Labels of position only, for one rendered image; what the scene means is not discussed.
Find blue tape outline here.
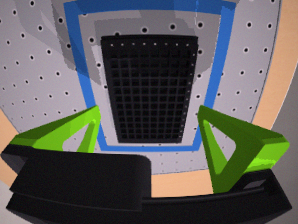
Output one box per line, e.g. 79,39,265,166
63,0,236,152

